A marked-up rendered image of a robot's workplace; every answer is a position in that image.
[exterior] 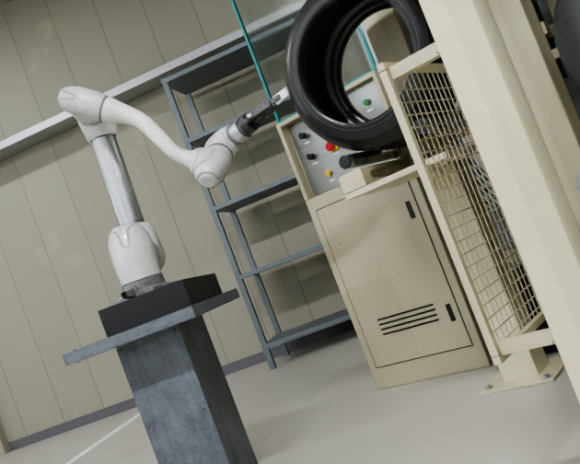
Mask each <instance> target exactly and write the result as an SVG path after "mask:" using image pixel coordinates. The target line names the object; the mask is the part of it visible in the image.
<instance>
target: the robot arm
mask: <svg viewBox="0 0 580 464"><path fill-rule="evenodd" d="M288 97H289V93H288V89H287V87H285V88H283V89H282V90H281V91H280V92H279V93H277V94H276V95H275V96H274V97H273V98H272V99H269V100H268V99H266V100H265V101H263V102H262V103H261V104H260V105H258V106H257V107H256V108H254V109H253V110H251V111H249V112H247V113H244V114H243V115H242V116H241V117H239V118H236V119H235V120H234V121H232V122H231V123H229V124H228V125H227V126H226V127H223V128H221V129H220V130H218V131H217V132H216V133H214V134H213V135H212V136H211V137H210V138H209V139H208V141H207V142H206V144H205V146H204V147H199V148H197V149H195V150H186V149H184V148H181V147H180V146H178V145H177V144H176V143H175V142H174V141H173V140H172V139H171V138H170V137H169V136H168V135H167V134H166V133H165V132H164V131H163V130H162V129H161V128H160V127H159V126H158V125H157V124H156V123H155V122H154V121H153V120H152V119H151V118H150V117H149V116H147V115H146V114H144V113H143V112H141V111H139V110H137V109H135V108H133V107H131V106H128V105H126V104H124V103H122V102H120V101H118V100H117V99H114V98H112V97H110V96H107V95H105V94H102V93H100V92H98V91H95V90H92V89H88V88H84V87H64V88H62V89H61V91H60V93H59V96H58V103H59V106H60V107H61V108H62V109H63V110H65V111H66V112H69V113H71V115H72V116H74V117H75V118H76V119H77V123H78V125H79V126H80V128H81V130H82V132H83V134H84V136H85V137H86V139H87V141H88V142H90V143H91V144H92V147H93V150H94V153H95V156H96V159H97V161H98V163H99V168H100V171H101V174H102V177H103V179H104V182H105V185H106V188H107V191H108V194H109V196H110V201H111V204H112V207H113V210H114V213H115V215H116V218H117V220H118V223H119V226H117V227H115V228H113V229H112V230H111V232H110V236H109V244H108V246H109V253H110V258H111V261H112V264H113V267H114V270H115V272H116V274H117V277H118V279H119V281H120V283H121V286H122V293H121V296H122V297H121V298H120V299H118V300H116V301H115V302H113V304H114V305H116V304H118V303H121V302H123V301H125V300H128V299H131V298H133V297H136V296H139V295H142V294H145V293H147V292H150V291H153V290H155V289H158V288H160V287H162V286H165V285H168V284H172V283H175V282H177V281H173V282H166V281H165V278H164V276H163V274H162V272H161V270H162V268H163V266H164V264H165V261H166V253H165V251H164V249H163V247H162V246H161V242H160V240H159V238H158V236H157V232H156V230H155V228H154V226H153V225H151V224H150V223H148V222H145V220H144V217H143V214H142V211H141V208H140V205H139V203H138V201H137V198H136V195H135V192H134V189H133V185H132V182H131V179H130V176H129V173H128V170H127V168H126V166H125V163H124V160H123V157H122V152H121V149H120V147H119V144H118V141H117V138H116V136H117V134H118V128H117V123H122V124H128V125H132V126H133V127H136V128H137V129H139V130H140V131H142V132H143V133H144V134H145V135H146V136H147V137H148V138H149V139H150V140H151V141H152V142H153V143H154V144H155V145H156V146H158V147H159V148H160V149H161V150H162V151H163V152H164V153H165V154H166V155H167V156H168V157H170V158H171V159H172V160H174V161H176V162H177V163H179V164H181V165H183V166H185V167H187V168H188V169H189V170H190V171H191V174H192V175H194V176H195V178H196V180H197V182H198V183H199V184H200V185H201V186H202V187H204V188H208V189H211V188H214V187H216V186H217V185H219V184H220V183H221V182H222V181H223V180H224V178H225V177H226V174H227V172H228V171H229V169H230V166H231V162H232V159H233V157H234V156H235V154H236V153H237V152H238V150H239V148H240V147H241V145H243V144H244V143H245V142H246V141H247V140H249V139H250V138H251V137H252V134H253V133H254V132H255V131H257V130H258V128H259V122H262V121H263V119H264V118H266V117H267V118H268V119H269V118H271V116H272V114H273V113H274V112H275V111H276V110H277V109H278V108H279V107H280V106H281V102H282V101H284V100H285V99H286V98H288Z"/></svg>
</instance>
